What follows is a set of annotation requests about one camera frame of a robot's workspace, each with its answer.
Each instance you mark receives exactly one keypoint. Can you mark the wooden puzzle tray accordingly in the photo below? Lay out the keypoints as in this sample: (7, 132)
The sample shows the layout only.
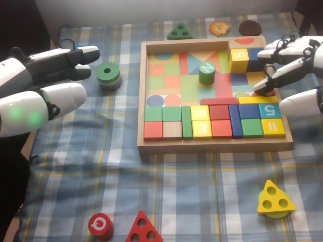
(214, 146)

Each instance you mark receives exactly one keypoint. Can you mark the yellow cube with letter E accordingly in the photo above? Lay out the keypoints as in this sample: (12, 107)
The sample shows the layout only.
(202, 134)

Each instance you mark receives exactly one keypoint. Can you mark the yellow triangle with three holes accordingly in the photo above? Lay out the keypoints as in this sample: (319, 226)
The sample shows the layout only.
(274, 197)

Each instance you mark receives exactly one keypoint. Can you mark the lime green disc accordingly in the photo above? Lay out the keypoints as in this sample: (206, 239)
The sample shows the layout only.
(276, 215)

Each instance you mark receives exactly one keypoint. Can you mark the red triangle with three holes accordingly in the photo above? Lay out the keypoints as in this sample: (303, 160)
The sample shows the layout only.
(142, 230)

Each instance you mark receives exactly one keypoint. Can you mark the green cylinder with letter N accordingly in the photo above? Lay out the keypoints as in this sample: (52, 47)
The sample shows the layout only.
(207, 75)

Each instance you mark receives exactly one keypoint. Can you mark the brown round toy cookie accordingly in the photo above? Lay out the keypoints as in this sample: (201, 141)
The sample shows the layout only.
(249, 28)

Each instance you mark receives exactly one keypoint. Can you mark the teal cube with digit five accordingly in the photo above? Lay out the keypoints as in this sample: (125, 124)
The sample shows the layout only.
(276, 112)

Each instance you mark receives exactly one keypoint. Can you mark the yellow cube with digit five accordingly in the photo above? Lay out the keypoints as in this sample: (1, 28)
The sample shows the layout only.
(238, 66)

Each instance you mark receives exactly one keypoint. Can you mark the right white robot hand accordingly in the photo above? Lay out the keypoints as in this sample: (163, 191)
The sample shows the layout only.
(297, 48)

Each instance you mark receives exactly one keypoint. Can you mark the red cylinder with circle mark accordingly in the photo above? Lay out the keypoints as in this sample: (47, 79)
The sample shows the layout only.
(101, 229)

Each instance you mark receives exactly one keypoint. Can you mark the green wooden cube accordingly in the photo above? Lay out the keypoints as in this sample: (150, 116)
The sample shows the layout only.
(153, 114)
(171, 113)
(252, 128)

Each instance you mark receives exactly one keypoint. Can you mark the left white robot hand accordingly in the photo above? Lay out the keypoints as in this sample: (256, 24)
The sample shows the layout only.
(22, 111)

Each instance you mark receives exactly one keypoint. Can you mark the natural wooden cube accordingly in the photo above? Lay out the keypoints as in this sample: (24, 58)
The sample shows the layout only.
(172, 129)

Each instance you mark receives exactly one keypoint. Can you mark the yellow cube with letter S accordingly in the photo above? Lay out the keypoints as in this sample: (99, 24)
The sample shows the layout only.
(200, 113)

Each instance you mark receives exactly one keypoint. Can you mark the yellow cube with equals sign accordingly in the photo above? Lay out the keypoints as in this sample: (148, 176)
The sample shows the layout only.
(267, 132)

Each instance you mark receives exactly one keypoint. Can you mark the green triangle with three holes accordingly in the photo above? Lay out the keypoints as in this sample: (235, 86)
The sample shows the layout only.
(171, 37)

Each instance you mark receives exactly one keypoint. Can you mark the dark red wooden cube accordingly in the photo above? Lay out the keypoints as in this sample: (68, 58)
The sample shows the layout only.
(219, 112)

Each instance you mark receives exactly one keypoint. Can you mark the beige toy biscuit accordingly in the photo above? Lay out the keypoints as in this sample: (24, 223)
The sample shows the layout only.
(217, 29)

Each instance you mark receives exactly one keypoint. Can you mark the red cylinder with cross mark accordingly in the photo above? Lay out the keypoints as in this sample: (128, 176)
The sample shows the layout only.
(270, 94)

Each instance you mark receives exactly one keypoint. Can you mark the blue wooden cube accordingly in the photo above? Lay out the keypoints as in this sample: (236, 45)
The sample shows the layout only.
(253, 54)
(249, 111)

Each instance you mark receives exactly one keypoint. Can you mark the blue plaid tablecloth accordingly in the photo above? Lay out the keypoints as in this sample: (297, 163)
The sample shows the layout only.
(176, 189)

